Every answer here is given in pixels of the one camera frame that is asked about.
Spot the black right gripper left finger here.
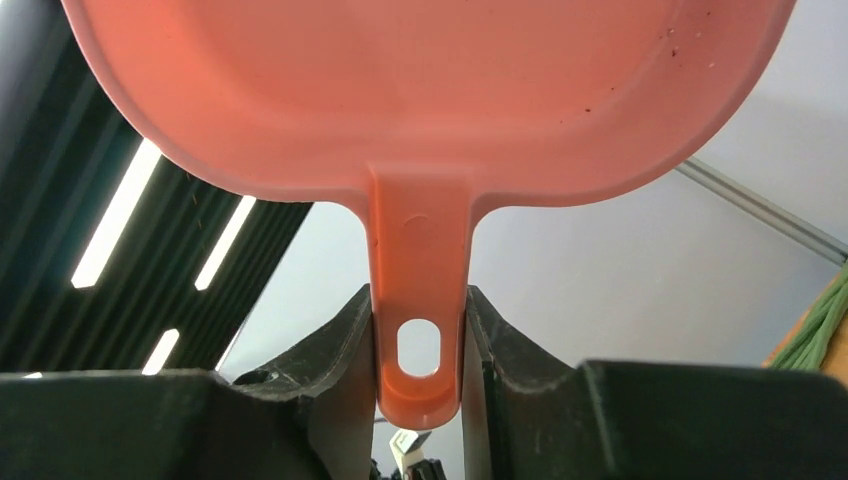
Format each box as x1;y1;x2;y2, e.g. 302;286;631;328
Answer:
1;288;376;479

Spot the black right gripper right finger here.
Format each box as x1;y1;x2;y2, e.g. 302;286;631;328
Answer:
462;286;847;479

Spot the pink plastic dustpan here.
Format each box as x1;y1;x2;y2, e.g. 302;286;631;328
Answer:
63;1;794;430

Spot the green long beans bunch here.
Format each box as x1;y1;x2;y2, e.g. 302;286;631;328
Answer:
765;263;847;371

